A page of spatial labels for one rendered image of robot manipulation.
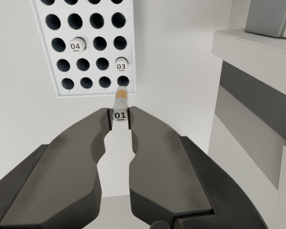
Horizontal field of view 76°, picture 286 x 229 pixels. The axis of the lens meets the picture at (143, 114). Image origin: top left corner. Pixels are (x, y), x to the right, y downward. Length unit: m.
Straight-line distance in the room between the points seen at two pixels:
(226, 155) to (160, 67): 1.34
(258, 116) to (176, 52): 0.40
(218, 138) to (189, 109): 1.14
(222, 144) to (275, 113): 0.88
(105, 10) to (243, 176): 1.69
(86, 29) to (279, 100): 0.57
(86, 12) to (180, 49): 0.11
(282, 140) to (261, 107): 0.13
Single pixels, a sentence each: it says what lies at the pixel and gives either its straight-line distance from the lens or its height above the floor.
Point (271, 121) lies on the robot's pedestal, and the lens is 0.57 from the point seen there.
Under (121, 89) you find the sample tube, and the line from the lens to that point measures 0.16.
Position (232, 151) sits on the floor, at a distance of 1.53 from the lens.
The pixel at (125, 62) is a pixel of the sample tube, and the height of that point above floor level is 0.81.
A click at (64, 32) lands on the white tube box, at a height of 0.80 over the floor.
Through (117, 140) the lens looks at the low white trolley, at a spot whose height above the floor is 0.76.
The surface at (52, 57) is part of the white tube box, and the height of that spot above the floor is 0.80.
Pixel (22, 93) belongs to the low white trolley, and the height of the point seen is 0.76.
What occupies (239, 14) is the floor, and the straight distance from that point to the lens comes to 1.12.
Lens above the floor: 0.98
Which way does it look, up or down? 59 degrees down
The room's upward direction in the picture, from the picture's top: 172 degrees clockwise
